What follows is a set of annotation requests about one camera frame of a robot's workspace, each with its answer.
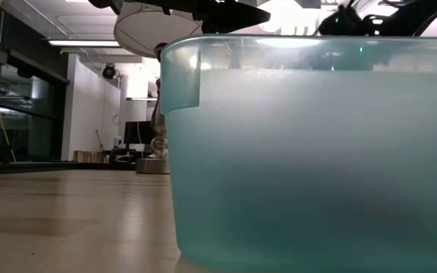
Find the white table lamp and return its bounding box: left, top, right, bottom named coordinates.
left=113, top=0, right=204, bottom=174

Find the ceiling light strip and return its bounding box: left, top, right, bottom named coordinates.
left=47, top=39, right=121, bottom=48

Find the green translucent plastic bin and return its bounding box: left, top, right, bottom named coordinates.
left=160, top=33, right=437, bottom=273

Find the dome security camera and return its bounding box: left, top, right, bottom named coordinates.
left=102, top=63, right=118, bottom=80

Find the wooden crate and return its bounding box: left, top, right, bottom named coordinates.
left=73, top=150, right=105, bottom=164

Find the black desk monitor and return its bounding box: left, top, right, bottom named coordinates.
left=123, top=121, right=156, bottom=146

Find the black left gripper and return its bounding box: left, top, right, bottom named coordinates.
left=161, top=0, right=272, bottom=33

